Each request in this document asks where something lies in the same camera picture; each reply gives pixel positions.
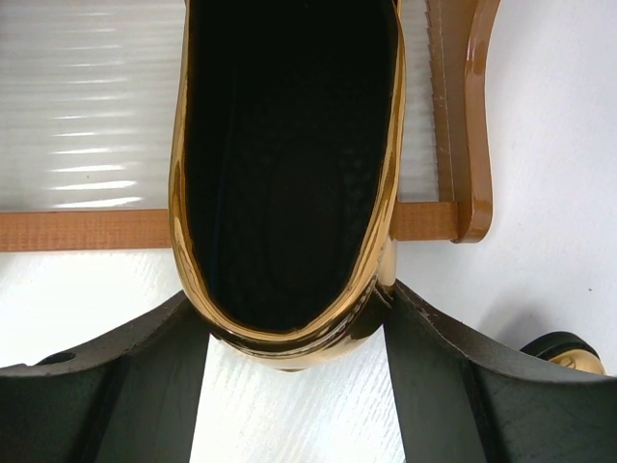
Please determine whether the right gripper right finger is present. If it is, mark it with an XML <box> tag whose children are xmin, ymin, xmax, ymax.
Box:
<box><xmin>384</xmin><ymin>283</ymin><xmax>616</xmax><ymax>462</ymax></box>

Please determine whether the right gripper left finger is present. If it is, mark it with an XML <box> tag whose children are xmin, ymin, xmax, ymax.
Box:
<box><xmin>1</xmin><ymin>292</ymin><xmax>209</xmax><ymax>462</ymax></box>

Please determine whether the gold loafer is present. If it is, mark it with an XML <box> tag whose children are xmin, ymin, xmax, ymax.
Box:
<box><xmin>168</xmin><ymin>1</ymin><xmax>405</xmax><ymax>371</ymax></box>
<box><xmin>521</xmin><ymin>331</ymin><xmax>606</xmax><ymax>375</ymax></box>

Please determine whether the orange wooden shoe shelf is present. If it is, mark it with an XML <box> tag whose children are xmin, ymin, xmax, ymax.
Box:
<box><xmin>1</xmin><ymin>1</ymin><xmax>499</xmax><ymax>252</ymax></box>

